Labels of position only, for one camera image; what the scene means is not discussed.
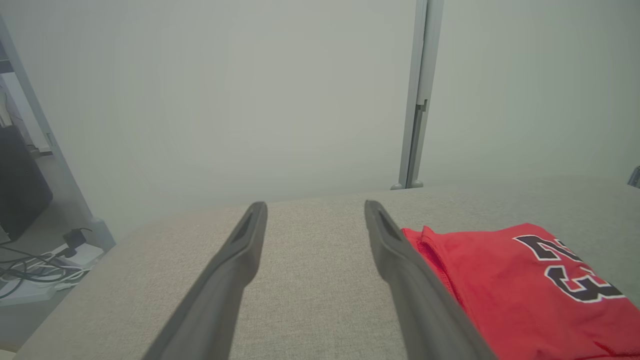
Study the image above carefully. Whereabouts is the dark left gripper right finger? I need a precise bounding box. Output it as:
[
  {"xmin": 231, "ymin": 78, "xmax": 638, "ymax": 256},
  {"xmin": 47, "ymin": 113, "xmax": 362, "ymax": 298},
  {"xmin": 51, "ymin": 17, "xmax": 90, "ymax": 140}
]
[{"xmin": 363, "ymin": 199, "xmax": 499, "ymax": 360}]

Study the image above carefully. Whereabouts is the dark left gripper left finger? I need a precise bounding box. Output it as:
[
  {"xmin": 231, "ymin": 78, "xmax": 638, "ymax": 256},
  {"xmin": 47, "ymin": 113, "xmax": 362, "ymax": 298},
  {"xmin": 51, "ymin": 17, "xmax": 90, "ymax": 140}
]
[{"xmin": 142, "ymin": 201, "xmax": 269, "ymax": 360}]

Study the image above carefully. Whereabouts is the red jersey with white trim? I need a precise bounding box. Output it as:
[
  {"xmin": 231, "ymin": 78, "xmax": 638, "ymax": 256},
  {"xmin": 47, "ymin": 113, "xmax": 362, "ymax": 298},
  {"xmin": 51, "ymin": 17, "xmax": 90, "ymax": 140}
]
[{"xmin": 401, "ymin": 222, "xmax": 640, "ymax": 360}]

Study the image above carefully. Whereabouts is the black power adapter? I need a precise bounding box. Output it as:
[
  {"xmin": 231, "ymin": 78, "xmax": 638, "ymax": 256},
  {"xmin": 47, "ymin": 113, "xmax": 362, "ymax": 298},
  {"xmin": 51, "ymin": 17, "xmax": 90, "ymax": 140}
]
[{"xmin": 62, "ymin": 228, "xmax": 94, "ymax": 259}]

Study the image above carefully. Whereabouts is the white power strip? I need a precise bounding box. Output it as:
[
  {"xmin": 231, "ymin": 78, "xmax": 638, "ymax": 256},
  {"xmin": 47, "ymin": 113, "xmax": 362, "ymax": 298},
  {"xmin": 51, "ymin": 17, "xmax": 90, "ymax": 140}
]
[{"xmin": 0, "ymin": 242, "xmax": 104, "ymax": 307}]

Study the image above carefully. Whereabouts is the large black box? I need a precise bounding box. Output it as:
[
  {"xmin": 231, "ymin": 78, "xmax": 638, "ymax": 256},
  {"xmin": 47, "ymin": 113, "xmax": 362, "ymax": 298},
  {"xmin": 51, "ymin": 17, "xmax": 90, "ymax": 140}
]
[{"xmin": 0, "ymin": 124, "xmax": 54, "ymax": 244}]

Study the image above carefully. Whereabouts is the black floor cable bundle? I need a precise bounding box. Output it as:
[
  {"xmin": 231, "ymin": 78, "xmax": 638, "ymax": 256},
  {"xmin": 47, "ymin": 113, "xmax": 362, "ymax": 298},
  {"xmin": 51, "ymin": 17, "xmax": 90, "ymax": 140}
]
[{"xmin": 0, "ymin": 244, "xmax": 92, "ymax": 301}]

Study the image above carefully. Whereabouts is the grey slanted frame post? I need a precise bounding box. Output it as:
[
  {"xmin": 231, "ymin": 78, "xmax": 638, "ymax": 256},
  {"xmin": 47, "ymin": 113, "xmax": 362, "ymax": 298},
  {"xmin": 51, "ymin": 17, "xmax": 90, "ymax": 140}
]
[{"xmin": 0, "ymin": 15, "xmax": 117, "ymax": 252}]

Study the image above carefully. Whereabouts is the grey metal partition post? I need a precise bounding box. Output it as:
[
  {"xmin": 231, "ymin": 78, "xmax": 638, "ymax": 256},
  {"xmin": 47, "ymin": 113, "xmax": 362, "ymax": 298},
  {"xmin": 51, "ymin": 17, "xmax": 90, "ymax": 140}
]
[{"xmin": 390, "ymin": 0, "xmax": 445, "ymax": 191}]

